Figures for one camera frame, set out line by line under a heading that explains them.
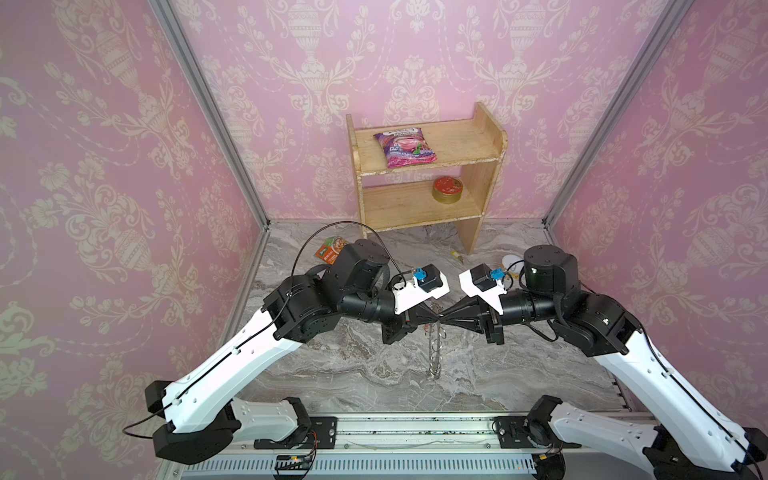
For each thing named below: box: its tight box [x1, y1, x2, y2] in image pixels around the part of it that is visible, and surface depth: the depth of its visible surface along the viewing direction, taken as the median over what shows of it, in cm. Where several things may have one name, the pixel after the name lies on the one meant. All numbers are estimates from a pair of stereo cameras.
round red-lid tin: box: [432, 176, 464, 205], surface depth 99 cm
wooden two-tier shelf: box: [346, 102, 508, 255], surface depth 86 cm
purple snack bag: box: [374, 127, 438, 169], surface depth 76 cm
